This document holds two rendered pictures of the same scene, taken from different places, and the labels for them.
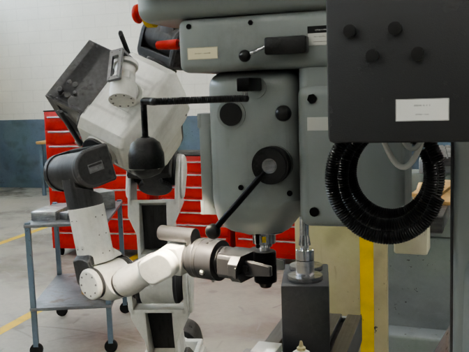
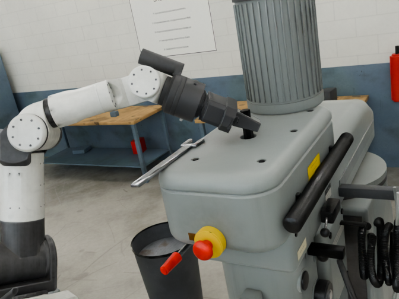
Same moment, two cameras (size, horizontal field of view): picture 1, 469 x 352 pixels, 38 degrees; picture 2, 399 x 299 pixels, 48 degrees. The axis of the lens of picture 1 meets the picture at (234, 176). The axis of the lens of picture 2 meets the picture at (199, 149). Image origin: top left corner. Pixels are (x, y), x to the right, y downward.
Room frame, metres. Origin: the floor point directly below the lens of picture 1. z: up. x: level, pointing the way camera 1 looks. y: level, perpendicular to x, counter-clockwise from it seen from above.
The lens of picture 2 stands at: (1.25, 0.88, 2.20)
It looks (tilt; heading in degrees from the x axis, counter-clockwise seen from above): 19 degrees down; 285
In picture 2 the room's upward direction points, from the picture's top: 11 degrees counter-clockwise
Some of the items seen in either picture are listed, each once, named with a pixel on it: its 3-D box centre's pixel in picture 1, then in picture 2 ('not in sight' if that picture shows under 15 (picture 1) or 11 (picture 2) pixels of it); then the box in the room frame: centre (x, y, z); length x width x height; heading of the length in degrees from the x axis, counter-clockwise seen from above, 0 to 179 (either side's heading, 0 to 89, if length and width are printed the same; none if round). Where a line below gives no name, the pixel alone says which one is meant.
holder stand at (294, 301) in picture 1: (306, 306); not in sight; (1.76, -0.18, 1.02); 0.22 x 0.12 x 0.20; 173
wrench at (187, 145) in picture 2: not in sight; (168, 160); (1.54, 0.06, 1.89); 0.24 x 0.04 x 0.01; 73
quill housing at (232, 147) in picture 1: (263, 151); (273, 292); (1.38, -0.06, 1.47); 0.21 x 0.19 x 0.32; 162
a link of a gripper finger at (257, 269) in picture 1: (257, 269); not in sight; (1.36, -0.04, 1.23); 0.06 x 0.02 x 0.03; 57
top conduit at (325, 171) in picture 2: not in sight; (322, 174); (1.24, -0.04, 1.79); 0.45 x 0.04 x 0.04; 72
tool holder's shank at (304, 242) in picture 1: (303, 227); not in sight; (1.71, -0.17, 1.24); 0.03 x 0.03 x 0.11
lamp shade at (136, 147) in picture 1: (146, 151); not in sight; (1.36, 0.17, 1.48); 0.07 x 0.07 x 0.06
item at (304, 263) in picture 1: (305, 263); not in sight; (1.71, -0.17, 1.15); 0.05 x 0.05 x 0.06
